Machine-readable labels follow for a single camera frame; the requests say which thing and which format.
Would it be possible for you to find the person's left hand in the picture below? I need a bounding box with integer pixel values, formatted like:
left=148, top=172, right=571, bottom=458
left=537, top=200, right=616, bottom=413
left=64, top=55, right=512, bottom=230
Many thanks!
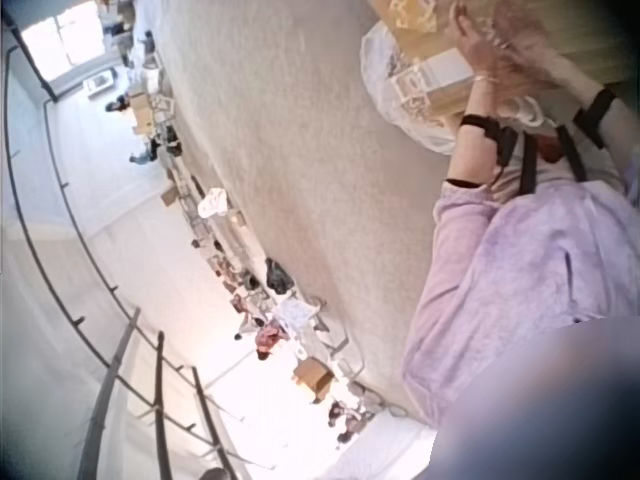
left=451, top=4, right=506, bottom=82

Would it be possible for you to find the person's right hand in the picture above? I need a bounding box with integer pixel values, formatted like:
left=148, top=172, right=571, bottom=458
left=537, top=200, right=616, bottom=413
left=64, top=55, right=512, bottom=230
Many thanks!
left=492, top=7, right=557, bottom=87

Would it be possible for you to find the white printed carton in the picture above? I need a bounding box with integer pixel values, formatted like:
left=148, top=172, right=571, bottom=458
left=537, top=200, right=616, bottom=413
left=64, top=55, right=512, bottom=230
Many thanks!
left=388, top=46, right=477, bottom=117

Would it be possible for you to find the black wrist band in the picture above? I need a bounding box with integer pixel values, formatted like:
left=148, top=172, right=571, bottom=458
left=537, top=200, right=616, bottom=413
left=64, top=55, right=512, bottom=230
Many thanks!
left=571, top=88, right=618, bottom=151
left=458, top=113, right=519, bottom=172

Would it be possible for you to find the white plastic bag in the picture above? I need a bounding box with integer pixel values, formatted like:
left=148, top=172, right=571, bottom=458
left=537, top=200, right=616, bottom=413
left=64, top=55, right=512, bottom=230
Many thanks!
left=359, top=19, right=464, bottom=156

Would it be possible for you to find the row of cluttered tables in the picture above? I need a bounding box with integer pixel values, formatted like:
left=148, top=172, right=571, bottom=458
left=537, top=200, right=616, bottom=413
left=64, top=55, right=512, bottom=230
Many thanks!
left=122, top=29, right=409, bottom=444

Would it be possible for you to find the white tray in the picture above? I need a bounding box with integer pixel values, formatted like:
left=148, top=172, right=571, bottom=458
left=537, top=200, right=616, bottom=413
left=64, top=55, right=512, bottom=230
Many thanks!
left=82, top=70, right=117, bottom=100

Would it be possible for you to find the open brown cardboard box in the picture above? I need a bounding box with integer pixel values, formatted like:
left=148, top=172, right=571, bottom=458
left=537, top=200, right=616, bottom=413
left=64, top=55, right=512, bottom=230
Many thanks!
left=291, top=356, right=335, bottom=405

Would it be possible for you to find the bright window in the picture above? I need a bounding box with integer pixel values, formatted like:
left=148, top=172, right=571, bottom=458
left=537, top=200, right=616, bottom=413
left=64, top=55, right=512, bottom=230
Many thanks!
left=19, top=10, right=107, bottom=84

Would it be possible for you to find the black metal railing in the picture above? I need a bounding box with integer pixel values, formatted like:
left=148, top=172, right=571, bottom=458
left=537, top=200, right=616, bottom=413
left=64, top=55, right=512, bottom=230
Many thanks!
left=2, top=9, right=251, bottom=480

